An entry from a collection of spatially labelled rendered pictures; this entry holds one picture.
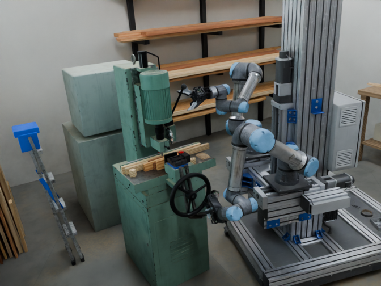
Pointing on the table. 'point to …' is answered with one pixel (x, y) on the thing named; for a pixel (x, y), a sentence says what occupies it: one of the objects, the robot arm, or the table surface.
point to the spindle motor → (156, 96)
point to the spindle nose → (160, 131)
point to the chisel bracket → (159, 143)
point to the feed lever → (176, 104)
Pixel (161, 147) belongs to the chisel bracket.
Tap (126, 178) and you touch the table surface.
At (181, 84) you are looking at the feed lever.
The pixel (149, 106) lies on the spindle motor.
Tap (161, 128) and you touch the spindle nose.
